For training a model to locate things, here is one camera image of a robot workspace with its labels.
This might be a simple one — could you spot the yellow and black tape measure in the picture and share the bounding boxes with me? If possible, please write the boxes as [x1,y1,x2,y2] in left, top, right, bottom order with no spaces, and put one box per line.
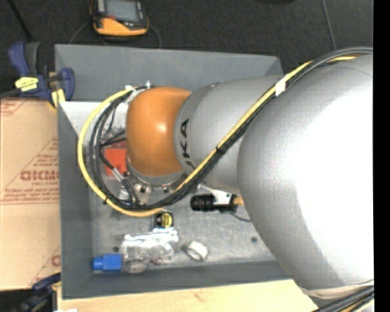
[153,210,176,229]

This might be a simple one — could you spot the orange-red flat block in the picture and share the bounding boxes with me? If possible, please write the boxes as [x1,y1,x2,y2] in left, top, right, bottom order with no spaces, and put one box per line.
[103,147,129,176]

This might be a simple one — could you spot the clear plastic bottle blue cap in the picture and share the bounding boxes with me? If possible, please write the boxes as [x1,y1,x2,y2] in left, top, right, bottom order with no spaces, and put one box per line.
[91,227,180,275]

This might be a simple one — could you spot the grey metal bin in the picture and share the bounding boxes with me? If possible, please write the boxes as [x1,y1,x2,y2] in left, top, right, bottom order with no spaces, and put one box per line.
[53,44,292,300]

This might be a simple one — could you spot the white tape roll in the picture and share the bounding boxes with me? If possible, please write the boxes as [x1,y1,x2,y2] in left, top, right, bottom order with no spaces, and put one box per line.
[185,240,210,263]

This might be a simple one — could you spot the brown cardboard board red print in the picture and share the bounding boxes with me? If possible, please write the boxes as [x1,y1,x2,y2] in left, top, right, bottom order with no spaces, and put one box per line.
[0,97,63,293]

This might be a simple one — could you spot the black cylinder on white bracket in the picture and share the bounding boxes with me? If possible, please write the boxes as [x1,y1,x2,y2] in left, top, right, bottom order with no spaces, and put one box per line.
[190,188,245,215]

